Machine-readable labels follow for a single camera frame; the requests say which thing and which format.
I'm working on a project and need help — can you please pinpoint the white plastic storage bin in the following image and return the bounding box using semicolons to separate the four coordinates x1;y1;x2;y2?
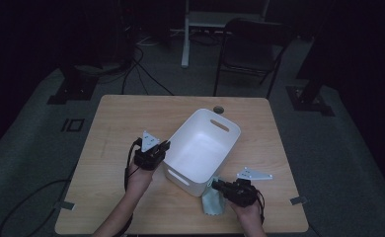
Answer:
162;108;242;198

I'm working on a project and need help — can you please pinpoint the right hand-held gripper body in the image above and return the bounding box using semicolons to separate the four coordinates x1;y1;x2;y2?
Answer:
224;166;274;208

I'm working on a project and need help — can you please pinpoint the right hand-held gripper cable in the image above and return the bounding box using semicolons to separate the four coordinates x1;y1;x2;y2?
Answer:
254;191;267;225

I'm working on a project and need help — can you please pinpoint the white floor cable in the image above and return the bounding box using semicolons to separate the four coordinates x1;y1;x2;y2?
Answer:
135;35;162;47

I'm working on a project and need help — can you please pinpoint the black folding chair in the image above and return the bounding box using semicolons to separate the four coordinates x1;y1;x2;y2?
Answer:
213;18;293;100

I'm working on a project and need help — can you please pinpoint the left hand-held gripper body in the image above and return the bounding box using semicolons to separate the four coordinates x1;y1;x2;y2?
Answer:
133;130;165;172

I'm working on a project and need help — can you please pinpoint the person's left hand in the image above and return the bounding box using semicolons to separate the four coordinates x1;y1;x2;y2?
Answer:
124;159;156;196

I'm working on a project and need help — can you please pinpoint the hand-held gripper cable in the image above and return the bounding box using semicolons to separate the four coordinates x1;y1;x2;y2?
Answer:
115;137;143;237
254;191;267;225

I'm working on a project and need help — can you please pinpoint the light blue cloth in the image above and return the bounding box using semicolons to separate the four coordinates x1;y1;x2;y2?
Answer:
201;176;227;216

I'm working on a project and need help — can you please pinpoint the black stand with flat base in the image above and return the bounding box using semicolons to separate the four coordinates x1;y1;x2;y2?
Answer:
46;63;100;106
285;0;337;117

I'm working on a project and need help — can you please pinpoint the person's right hand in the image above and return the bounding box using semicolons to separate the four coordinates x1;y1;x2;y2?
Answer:
229;200;265;224

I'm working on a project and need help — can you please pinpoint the white metal table frame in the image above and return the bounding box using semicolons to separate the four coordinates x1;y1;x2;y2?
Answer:
180;0;270;69

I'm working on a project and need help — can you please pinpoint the left hand-held gripper cable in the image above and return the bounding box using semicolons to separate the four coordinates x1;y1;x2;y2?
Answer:
115;137;143;237

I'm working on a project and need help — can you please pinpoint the grey round stand base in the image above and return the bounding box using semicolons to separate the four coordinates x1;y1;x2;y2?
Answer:
75;62;122;76

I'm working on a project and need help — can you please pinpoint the long black floor cable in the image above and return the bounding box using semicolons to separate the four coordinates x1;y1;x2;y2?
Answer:
0;179;73;237

